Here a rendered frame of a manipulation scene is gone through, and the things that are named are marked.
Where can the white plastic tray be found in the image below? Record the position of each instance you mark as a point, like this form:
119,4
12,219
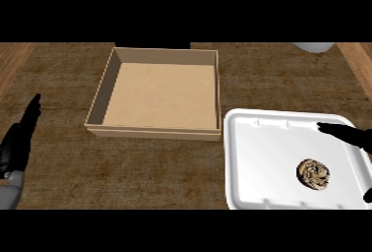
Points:
281,157

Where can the brown swirled cupcake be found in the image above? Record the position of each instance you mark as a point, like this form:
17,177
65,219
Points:
313,174

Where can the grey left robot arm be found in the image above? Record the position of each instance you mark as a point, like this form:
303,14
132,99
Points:
9,192

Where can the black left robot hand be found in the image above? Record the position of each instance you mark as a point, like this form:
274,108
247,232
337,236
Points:
21,138

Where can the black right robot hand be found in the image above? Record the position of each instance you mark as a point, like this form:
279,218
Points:
352,134

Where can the open cardboard box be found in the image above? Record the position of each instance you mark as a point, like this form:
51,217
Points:
157,95

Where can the pale grey rounded object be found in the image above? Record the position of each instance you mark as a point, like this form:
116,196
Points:
313,47

